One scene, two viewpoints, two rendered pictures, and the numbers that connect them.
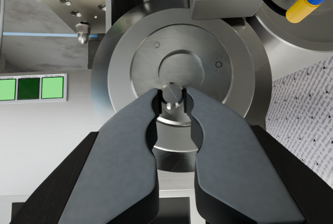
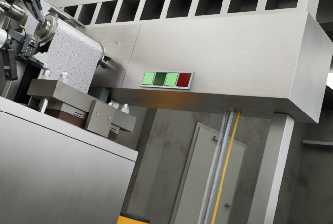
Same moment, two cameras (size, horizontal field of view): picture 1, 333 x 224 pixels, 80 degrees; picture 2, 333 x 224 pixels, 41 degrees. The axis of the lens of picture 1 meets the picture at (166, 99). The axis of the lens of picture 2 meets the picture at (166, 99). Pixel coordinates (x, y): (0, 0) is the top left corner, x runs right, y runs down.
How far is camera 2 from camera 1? 173 cm
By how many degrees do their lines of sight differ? 48
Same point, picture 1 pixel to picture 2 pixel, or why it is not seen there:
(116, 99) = (52, 24)
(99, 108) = (56, 23)
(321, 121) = not seen: hidden behind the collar
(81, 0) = not seen: hidden behind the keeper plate
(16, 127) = (173, 57)
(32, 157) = (169, 39)
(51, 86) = (148, 78)
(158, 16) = (41, 39)
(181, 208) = (132, 19)
